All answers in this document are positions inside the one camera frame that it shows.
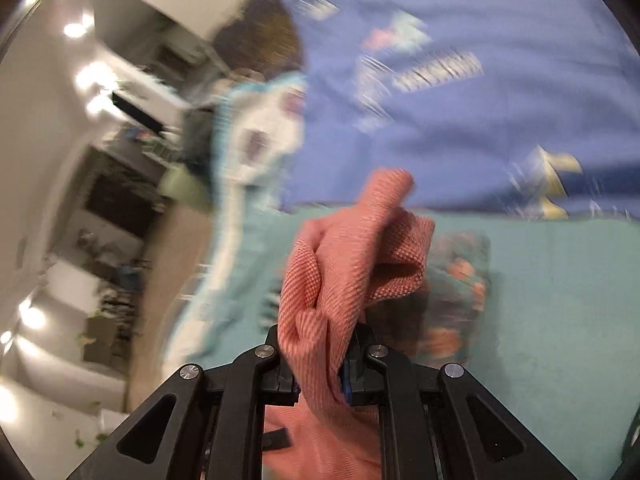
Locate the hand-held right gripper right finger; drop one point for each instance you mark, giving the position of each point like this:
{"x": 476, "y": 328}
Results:
{"x": 357, "y": 380}

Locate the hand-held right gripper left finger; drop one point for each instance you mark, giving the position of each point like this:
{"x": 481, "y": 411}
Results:
{"x": 280, "y": 380}

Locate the pink waffle-knit cloth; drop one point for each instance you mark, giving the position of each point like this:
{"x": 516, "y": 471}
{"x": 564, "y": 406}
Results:
{"x": 340, "y": 260}

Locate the dark floral cloth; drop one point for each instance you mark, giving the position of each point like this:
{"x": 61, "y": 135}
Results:
{"x": 460, "y": 270}

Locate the light teal printed bedsheet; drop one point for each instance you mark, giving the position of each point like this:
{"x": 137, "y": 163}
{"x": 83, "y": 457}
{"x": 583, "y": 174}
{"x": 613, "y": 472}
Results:
{"x": 550, "y": 310}

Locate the green cloth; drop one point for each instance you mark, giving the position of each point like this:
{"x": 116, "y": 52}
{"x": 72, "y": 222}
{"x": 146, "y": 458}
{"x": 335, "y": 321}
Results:
{"x": 182, "y": 185}

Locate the dark cabinet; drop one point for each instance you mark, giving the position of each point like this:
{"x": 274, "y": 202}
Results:
{"x": 120, "y": 195}

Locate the white teal patterned cloth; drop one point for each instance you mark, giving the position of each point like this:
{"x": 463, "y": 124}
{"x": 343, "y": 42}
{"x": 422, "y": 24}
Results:
{"x": 260, "y": 130}

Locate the dark cloth pile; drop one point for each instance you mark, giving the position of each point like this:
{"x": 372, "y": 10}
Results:
{"x": 197, "y": 132}

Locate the purple printed blanket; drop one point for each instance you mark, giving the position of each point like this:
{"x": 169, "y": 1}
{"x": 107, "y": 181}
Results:
{"x": 450, "y": 135}

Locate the dark patterned cloth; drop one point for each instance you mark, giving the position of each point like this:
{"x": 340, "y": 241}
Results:
{"x": 270, "y": 40}

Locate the black wall shelf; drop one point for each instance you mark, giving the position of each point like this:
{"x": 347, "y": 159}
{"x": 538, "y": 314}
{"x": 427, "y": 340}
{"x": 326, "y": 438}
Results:
{"x": 135, "y": 109}

